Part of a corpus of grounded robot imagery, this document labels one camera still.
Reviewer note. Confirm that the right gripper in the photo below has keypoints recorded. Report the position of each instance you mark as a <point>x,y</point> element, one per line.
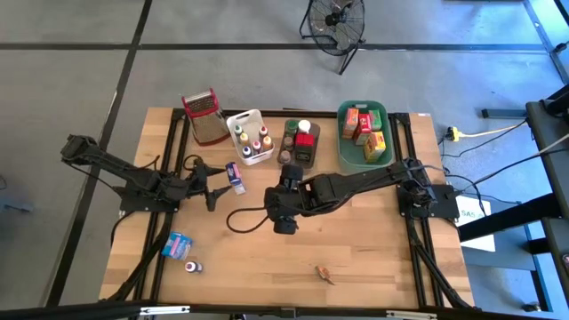
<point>289,200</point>

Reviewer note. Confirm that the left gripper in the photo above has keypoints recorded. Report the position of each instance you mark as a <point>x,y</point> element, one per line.
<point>201,182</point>

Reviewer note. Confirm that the dark blue Frosted cereal box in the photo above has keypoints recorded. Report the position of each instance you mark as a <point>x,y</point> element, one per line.
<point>234,178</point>

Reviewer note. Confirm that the blue food colouring bottle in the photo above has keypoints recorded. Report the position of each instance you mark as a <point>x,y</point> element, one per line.
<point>246,151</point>

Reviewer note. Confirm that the cork glass spice jar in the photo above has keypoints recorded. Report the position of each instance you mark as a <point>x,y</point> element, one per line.
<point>284,157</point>
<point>288,142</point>

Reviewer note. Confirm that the orange food colouring bottle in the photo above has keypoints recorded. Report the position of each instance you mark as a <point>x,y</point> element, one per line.
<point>267,142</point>

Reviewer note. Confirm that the red-lid paprika tin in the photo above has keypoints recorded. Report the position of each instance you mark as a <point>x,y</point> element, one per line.
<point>304,140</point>

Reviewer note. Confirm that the green-cap spice jar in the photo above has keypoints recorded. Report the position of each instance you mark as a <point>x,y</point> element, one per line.
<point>291,127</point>

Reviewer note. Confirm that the white-cap spice jar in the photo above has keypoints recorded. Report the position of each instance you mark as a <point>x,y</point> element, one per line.
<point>304,126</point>

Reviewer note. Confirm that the blue and pink cereal box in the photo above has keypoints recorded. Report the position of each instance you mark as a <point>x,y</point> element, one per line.
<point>177,245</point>

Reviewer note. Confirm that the brown pouch with nutrition label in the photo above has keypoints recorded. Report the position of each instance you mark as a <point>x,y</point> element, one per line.
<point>323,272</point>

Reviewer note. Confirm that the purple food colouring bottle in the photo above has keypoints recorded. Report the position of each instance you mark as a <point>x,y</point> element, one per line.
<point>192,266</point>

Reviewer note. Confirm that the yellow Corn Pops cereal box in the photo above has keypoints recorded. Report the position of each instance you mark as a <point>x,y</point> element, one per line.
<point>374,146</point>

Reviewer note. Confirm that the red cereal box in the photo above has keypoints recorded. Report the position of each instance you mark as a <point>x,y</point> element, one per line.
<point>362,129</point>

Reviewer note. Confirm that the green cereal box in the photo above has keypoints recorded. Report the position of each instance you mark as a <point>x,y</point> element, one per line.
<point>376,120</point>

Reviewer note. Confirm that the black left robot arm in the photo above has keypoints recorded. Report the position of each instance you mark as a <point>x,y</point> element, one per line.
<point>133,175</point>

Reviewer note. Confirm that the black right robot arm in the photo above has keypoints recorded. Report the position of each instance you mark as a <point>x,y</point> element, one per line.
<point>364,180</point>

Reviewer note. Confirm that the yellow food colouring bottle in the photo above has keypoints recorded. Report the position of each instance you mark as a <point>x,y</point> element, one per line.
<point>243,138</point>

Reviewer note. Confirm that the red storage bin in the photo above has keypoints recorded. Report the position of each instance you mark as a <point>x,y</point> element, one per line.
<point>206,120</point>

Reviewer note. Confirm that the white plastic bin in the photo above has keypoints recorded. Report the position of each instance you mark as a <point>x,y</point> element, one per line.
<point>249,117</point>

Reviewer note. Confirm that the smoky grey plastic bin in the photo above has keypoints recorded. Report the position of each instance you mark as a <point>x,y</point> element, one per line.
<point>314,133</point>

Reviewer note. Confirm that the teal plastic bin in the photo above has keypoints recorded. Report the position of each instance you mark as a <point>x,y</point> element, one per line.
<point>351,160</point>

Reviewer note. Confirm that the orange cereal box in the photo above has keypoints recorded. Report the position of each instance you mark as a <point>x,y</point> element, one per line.
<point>351,122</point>

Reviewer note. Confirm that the black floor fan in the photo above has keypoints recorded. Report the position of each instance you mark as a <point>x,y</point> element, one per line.
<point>331,20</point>

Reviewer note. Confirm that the white sign panel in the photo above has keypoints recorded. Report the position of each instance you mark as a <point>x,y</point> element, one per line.
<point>480,235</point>

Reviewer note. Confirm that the dark metal floor bar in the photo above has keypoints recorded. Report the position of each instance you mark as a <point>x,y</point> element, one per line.
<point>502,113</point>

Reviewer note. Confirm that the black side desk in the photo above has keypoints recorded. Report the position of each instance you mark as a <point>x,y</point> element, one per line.
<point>549,200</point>

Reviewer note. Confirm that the black aluminium rig frame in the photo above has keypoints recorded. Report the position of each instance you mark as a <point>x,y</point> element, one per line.
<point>402,133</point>

